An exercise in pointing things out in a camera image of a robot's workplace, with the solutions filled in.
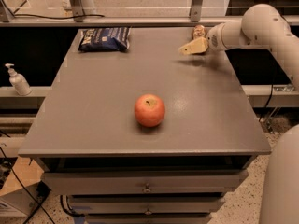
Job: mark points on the cardboard box on floor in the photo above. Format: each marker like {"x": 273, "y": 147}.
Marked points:
{"x": 17, "y": 196}

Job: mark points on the right metal frame post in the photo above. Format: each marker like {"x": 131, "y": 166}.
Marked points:
{"x": 195, "y": 10}

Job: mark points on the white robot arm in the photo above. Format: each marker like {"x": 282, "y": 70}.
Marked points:
{"x": 262, "y": 27}

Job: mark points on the metal frame post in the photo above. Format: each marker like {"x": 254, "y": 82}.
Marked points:
{"x": 195, "y": 10}
{"x": 77, "y": 10}

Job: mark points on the red apple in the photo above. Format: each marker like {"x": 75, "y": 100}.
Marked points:
{"x": 149, "y": 110}

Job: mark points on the drawer knob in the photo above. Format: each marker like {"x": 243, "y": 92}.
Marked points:
{"x": 148, "y": 212}
{"x": 146, "y": 189}

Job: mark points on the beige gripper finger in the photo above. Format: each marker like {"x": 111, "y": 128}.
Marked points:
{"x": 196, "y": 46}

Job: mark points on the orange soda can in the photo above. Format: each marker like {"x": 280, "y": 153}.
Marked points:
{"x": 198, "y": 31}

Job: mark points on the grey drawer cabinet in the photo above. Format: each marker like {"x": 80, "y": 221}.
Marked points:
{"x": 145, "y": 136}

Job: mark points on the left metal frame post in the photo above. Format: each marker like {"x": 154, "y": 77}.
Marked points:
{"x": 77, "y": 10}

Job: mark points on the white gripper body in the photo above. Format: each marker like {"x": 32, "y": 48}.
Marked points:
{"x": 214, "y": 39}

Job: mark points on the top drawer knob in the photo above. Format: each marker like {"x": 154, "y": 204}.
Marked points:
{"x": 146, "y": 189}

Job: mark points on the white pump bottle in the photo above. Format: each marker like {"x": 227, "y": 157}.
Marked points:
{"x": 18, "y": 81}

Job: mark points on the blue chip bag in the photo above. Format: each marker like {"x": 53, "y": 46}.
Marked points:
{"x": 104, "y": 39}

